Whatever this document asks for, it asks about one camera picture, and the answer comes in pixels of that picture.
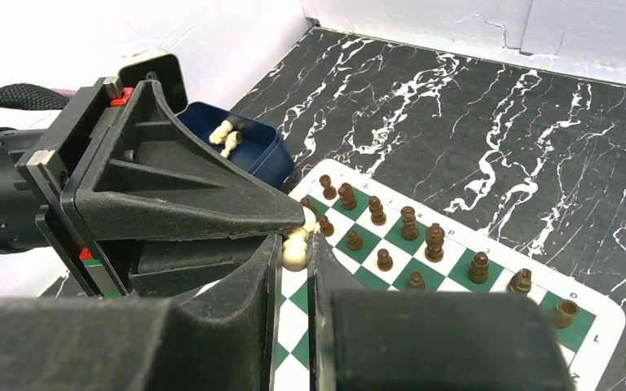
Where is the dark pawn row piece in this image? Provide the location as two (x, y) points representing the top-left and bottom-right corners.
(377, 248), (394, 271)

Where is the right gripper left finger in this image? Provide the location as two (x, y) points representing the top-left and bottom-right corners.
(0, 235), (282, 390)

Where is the light wooden rook in tray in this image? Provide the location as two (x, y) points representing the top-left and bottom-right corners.
(209, 120), (234, 145)

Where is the dark back row piece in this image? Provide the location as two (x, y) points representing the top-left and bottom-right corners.
(337, 182), (357, 210)

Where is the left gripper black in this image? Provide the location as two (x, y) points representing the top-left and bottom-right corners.
(15, 78), (305, 297)

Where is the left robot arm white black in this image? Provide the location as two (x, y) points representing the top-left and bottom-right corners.
(0, 79), (305, 297)

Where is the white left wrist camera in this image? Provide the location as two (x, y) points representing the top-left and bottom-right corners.
(117, 46), (188, 114)

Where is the dark blue tray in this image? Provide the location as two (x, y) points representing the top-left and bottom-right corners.
(179, 102), (294, 189)

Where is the light wooden pawn handed over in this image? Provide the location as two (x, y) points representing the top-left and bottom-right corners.
(283, 207), (317, 272)

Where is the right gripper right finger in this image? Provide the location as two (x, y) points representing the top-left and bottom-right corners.
(307, 232), (575, 390)

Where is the green white chess board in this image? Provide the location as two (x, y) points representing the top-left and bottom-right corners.
(284, 159), (625, 390)

